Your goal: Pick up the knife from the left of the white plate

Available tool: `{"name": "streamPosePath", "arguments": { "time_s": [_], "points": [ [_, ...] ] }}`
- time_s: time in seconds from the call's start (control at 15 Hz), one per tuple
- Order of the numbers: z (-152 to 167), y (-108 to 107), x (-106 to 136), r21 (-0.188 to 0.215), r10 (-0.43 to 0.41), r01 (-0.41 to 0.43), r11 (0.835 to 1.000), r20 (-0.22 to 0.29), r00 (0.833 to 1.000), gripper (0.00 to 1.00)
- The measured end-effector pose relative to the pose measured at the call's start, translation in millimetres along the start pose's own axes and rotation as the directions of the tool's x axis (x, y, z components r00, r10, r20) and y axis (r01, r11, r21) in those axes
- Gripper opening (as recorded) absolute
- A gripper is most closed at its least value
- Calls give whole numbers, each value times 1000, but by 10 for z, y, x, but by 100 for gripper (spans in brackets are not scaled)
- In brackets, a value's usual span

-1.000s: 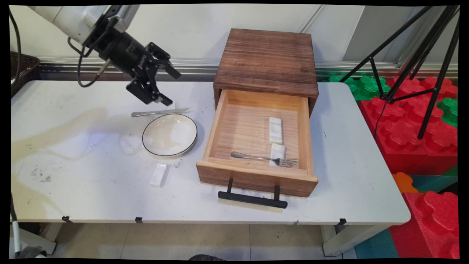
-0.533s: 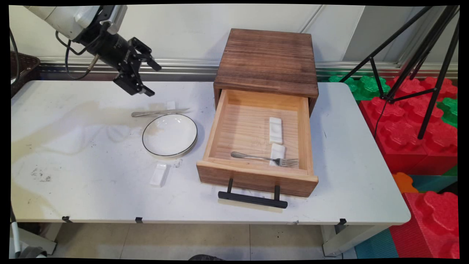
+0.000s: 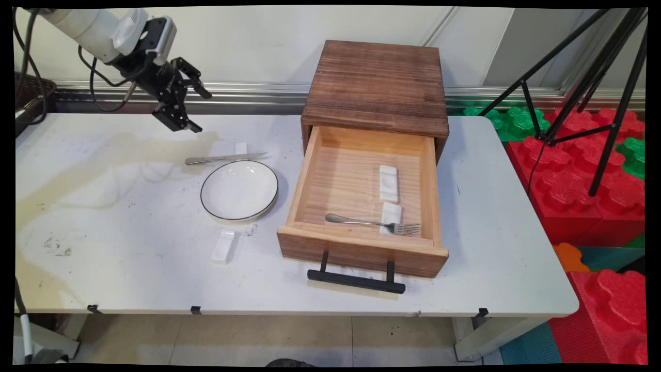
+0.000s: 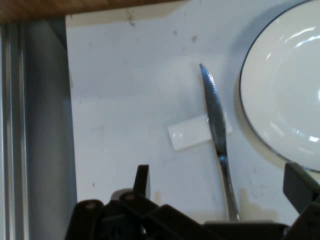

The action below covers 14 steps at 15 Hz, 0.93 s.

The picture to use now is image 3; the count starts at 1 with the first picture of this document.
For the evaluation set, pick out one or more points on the light wood drawer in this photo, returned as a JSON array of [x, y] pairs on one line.
[[361, 253]]

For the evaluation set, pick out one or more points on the teal foam floor mat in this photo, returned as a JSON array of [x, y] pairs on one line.
[[614, 257]]

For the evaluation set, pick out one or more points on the aluminium wall rail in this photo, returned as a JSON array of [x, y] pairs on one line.
[[496, 93]]

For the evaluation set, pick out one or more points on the red foam building block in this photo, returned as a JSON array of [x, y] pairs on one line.
[[568, 191], [614, 315], [583, 120]]

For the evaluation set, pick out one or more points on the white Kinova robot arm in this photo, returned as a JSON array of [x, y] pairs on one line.
[[88, 28]]

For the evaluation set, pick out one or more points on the silver metal fork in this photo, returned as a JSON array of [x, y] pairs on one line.
[[356, 221]]

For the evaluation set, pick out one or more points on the orange foam building block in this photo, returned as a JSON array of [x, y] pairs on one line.
[[568, 257]]

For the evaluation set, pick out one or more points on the dark wood drawer cabinet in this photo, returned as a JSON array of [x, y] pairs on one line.
[[377, 82]]

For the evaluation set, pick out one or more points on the white plate with black rim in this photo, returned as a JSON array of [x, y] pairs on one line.
[[238, 191]]

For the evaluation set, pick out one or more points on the black camera tripod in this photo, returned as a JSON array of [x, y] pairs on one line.
[[612, 77]]

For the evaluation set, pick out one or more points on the dark brown wicker basket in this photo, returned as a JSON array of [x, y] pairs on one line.
[[33, 98]]

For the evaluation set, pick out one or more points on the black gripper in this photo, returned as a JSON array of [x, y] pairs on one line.
[[155, 82]]

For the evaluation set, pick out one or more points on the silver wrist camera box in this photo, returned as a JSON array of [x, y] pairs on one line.
[[166, 41]]

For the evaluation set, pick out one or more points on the silver serrated table knife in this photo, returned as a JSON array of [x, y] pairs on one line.
[[222, 158]]

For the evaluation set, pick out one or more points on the white table leg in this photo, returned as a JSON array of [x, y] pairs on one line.
[[490, 338], [51, 336]]

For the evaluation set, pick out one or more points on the green foam building block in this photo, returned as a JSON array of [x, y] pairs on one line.
[[634, 157], [519, 124], [483, 116]]

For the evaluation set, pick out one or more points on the white ceramic cutlery rest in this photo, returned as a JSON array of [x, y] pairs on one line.
[[224, 247], [391, 212], [388, 183], [241, 148]]

